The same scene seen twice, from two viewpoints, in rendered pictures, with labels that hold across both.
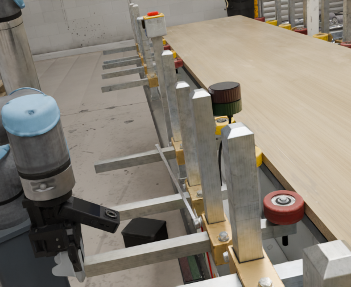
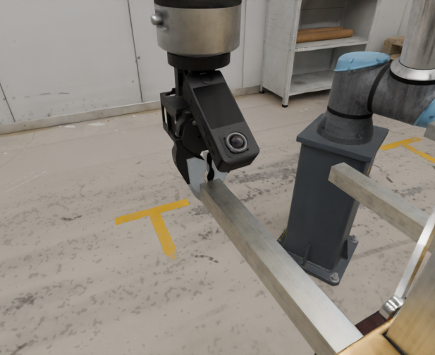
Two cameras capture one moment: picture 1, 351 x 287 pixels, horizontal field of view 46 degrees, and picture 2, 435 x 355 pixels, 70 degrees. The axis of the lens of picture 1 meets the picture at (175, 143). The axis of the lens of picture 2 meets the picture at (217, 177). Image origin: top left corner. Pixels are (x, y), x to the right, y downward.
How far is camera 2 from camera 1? 0.62 m
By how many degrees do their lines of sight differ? 59
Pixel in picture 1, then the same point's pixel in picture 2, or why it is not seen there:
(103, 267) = (211, 206)
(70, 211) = (188, 91)
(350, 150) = not seen: outside the picture
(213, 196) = not seen: outside the picture
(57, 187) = (170, 32)
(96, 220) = (205, 129)
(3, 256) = (307, 158)
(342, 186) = not seen: outside the picture
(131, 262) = (233, 234)
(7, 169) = (362, 82)
